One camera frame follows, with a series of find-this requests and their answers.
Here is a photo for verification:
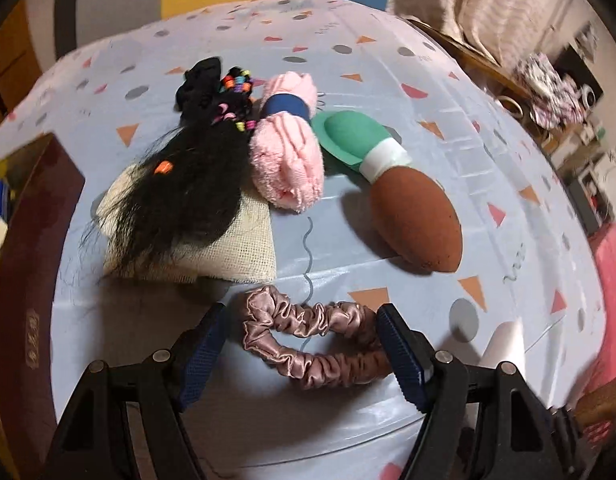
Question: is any black scrunchie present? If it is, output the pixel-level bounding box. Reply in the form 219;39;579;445
175;56;224;116

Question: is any light blue patterned tablecloth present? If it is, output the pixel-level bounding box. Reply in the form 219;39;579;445
0;0;609;480

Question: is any wooden side table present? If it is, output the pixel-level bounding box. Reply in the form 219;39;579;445
408;17;539;106

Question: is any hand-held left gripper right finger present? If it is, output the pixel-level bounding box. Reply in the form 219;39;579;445
375;302;581;480

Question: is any pink cloth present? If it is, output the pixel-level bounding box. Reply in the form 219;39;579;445
583;222;616;396

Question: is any black hairpiece with colourful bands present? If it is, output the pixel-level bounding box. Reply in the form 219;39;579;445
80;65;256;273

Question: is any pink towel blue band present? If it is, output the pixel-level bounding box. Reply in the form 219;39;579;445
248;71;326;213

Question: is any wooden wardrobe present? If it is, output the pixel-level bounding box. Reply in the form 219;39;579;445
0;0;44;126

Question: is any beige woven cloth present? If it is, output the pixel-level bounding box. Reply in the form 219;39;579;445
95;162;278;285

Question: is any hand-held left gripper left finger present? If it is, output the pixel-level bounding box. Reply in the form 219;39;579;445
40;302;229;480

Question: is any black and white patterned cloth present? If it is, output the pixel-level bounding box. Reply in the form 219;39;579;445
518;52;589;126

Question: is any beige patterned curtain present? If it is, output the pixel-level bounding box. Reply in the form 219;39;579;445
388;0;589;66

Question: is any pink satin scrunchie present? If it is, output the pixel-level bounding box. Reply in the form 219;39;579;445
240;285;394;392

